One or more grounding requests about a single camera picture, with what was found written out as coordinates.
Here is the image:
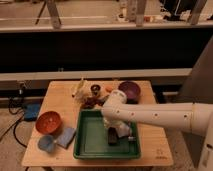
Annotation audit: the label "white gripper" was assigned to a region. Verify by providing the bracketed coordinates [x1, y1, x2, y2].
[103, 118, 132, 138]

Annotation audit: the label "dark brown eraser block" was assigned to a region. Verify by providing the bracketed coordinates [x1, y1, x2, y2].
[108, 130, 118, 145]

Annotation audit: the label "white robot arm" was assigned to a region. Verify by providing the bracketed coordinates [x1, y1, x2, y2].
[101, 90, 213, 171]

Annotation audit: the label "green plastic tray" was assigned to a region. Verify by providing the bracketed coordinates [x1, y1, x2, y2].
[73, 110, 141, 159]

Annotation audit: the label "small silver green tool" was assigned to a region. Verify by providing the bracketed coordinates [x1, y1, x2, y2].
[127, 134, 136, 143]

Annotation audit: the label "purple bowl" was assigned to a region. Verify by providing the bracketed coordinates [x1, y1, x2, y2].
[118, 81, 141, 104]

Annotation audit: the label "orange carrot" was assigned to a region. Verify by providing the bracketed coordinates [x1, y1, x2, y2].
[105, 87, 113, 93]

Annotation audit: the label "small dark metal cup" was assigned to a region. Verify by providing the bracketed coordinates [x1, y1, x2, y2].
[90, 84, 101, 96]

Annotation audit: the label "wooden table top board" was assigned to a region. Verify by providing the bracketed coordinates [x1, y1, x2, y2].
[22, 81, 173, 168]

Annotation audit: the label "blue sponge cloth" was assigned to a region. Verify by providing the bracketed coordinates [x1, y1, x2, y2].
[56, 127, 76, 149]

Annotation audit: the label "yellow banana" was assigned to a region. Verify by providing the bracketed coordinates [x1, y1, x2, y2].
[72, 78, 86, 98]

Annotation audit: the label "orange red bowl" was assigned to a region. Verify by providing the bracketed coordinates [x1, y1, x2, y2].
[35, 111, 62, 135]

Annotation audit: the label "blue plastic cup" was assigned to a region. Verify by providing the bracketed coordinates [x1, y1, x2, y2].
[38, 135, 55, 153]

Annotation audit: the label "blue power box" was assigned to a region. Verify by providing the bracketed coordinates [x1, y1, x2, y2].
[24, 103, 41, 121]

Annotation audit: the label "black cables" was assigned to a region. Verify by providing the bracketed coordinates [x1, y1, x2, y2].
[0, 87, 28, 149]

